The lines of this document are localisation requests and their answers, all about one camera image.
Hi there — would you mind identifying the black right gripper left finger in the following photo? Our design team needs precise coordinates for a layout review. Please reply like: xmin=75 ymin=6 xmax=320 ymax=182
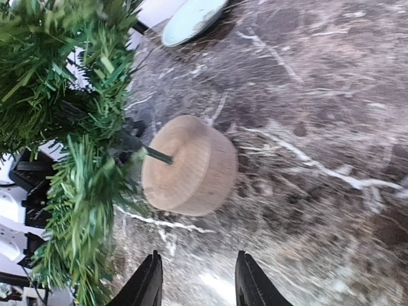
xmin=106 ymin=251 xmax=163 ymax=306

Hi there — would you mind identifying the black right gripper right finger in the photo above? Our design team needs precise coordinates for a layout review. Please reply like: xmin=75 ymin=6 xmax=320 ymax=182
xmin=235 ymin=251 xmax=292 ymax=306

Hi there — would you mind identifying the light blue ceramic plate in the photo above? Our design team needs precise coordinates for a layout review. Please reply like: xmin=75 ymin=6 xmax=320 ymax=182
xmin=161 ymin=0 xmax=228 ymax=47

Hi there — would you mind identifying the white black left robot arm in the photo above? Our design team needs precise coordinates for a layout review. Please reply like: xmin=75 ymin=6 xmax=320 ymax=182
xmin=1 ymin=154 xmax=44 ymax=287

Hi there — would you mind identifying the small green christmas tree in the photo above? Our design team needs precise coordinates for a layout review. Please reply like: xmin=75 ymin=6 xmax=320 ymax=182
xmin=1 ymin=1 xmax=237 ymax=305

